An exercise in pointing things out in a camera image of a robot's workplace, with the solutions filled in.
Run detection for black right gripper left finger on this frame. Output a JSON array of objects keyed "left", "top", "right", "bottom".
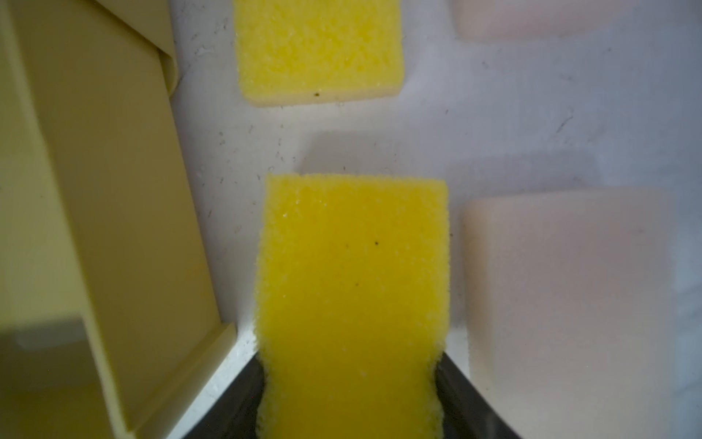
[{"left": 185, "top": 355, "right": 265, "bottom": 439}]

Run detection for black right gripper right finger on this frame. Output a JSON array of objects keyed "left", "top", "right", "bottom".
[{"left": 435, "top": 352, "right": 520, "bottom": 439}]

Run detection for pink sponge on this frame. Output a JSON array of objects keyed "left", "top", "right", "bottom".
[
  {"left": 463, "top": 188, "right": 674, "bottom": 438},
  {"left": 450, "top": 0, "right": 635, "bottom": 43}
]

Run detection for yellow sponge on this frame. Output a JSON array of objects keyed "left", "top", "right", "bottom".
[
  {"left": 254, "top": 174, "right": 450, "bottom": 438},
  {"left": 233, "top": 1, "right": 405, "bottom": 107}
]

